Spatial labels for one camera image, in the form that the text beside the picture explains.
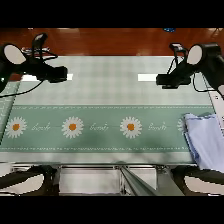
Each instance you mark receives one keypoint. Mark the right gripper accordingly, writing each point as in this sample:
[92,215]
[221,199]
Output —
[168,80]

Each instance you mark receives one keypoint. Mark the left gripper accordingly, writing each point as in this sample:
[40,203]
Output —
[57,74]

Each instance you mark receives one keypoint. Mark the light blue shirt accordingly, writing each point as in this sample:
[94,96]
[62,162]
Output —
[208,143]

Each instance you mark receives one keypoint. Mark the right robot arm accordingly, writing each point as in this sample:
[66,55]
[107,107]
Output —
[210,55]

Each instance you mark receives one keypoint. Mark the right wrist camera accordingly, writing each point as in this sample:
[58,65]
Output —
[176,47]

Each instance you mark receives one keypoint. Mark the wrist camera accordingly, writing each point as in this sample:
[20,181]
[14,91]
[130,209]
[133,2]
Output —
[40,39]
[176,47]

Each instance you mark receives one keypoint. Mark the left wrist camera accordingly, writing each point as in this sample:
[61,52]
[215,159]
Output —
[40,39]

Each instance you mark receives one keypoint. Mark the silver frame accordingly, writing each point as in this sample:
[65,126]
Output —
[140,186]

